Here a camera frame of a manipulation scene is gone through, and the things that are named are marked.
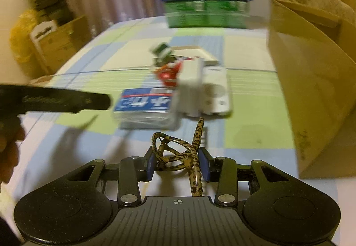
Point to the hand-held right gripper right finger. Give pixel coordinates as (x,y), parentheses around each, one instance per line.
(204,165)

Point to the white paper bag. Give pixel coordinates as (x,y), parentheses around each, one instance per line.
(44,30)

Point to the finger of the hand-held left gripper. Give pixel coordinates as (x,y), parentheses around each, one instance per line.
(55,100)

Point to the checkered bedsheet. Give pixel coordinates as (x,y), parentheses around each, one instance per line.
(250,95)

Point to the yellow plastic bag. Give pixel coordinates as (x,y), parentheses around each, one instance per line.
(21,37)

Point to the person's left hand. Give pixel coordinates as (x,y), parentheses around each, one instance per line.
(8,151)

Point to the white adapter block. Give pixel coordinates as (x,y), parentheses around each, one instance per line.
(190,84)

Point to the green drink carton pack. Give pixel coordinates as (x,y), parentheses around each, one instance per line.
(205,13)

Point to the cardboard storage box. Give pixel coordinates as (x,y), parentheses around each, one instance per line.
(64,43)

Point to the leopard print eyeglasses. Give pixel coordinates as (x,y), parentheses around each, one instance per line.
(192,157)

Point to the red round toy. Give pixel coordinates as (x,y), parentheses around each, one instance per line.
(168,73)

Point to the small green white bottle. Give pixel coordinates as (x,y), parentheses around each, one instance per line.
(162,51)

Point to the blue and white packet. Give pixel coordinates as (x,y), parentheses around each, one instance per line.
(144,108)

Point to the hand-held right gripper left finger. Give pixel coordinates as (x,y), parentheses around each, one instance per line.
(150,164)

